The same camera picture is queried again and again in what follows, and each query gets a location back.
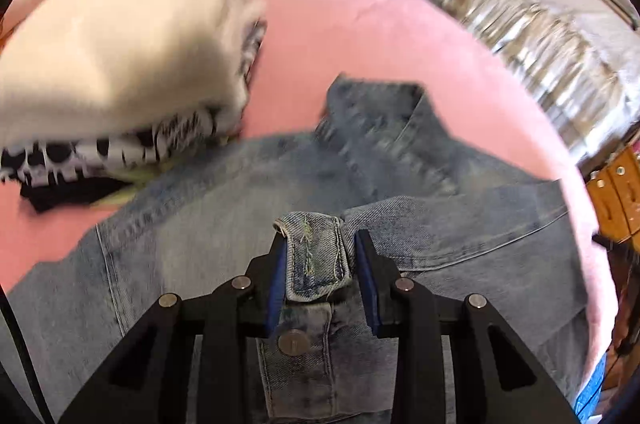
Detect yellow-green garment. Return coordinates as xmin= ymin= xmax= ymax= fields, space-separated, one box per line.
xmin=95 ymin=131 xmax=241 ymax=207

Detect black and white patterned garment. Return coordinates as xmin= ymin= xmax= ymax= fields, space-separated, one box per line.
xmin=0 ymin=19 xmax=268 ymax=185

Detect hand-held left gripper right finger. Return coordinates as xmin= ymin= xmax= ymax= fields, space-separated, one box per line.
xmin=354 ymin=230 xmax=581 ymax=424

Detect pink bed sheet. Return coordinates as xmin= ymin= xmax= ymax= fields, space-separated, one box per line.
xmin=0 ymin=0 xmax=621 ymax=385

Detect plastic covered sofa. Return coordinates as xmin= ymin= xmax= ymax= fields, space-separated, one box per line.
xmin=422 ymin=0 xmax=640 ymax=165

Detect blue denim jacket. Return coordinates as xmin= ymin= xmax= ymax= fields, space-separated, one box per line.
xmin=0 ymin=74 xmax=608 ymax=424

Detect orange wooden cabinet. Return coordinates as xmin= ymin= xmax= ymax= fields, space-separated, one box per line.
xmin=585 ymin=144 xmax=640 ymax=245

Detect blue cloth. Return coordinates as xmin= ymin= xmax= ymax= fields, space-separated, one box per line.
xmin=574 ymin=353 xmax=609 ymax=421

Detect cream knit sweater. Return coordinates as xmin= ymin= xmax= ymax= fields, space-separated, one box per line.
xmin=0 ymin=0 xmax=268 ymax=147

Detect black folded garment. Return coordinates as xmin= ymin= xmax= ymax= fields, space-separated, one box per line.
xmin=19 ymin=177 xmax=133 ymax=214

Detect black cable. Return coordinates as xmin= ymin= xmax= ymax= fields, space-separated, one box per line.
xmin=0 ymin=294 xmax=56 ymax=424

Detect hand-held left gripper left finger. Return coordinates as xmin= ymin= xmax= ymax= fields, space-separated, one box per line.
xmin=57 ymin=231 xmax=288 ymax=424

